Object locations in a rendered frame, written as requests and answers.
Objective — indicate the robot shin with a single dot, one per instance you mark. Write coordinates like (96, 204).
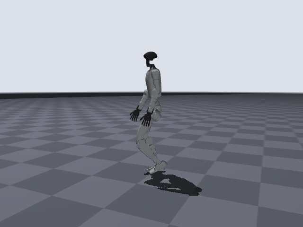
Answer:
(153, 148)
(146, 150)

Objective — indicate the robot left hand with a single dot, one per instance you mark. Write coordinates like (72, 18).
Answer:
(147, 117)

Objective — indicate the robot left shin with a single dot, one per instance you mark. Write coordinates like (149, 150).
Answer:
(146, 150)

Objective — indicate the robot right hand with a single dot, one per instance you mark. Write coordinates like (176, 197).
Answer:
(135, 114)

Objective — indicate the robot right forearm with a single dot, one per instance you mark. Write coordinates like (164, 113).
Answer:
(143, 101)

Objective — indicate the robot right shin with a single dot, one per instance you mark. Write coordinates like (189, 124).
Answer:
(153, 148)

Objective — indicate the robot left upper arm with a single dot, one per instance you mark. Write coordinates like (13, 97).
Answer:
(156, 79)

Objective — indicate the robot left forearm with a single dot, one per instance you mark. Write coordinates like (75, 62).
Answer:
(154, 99)

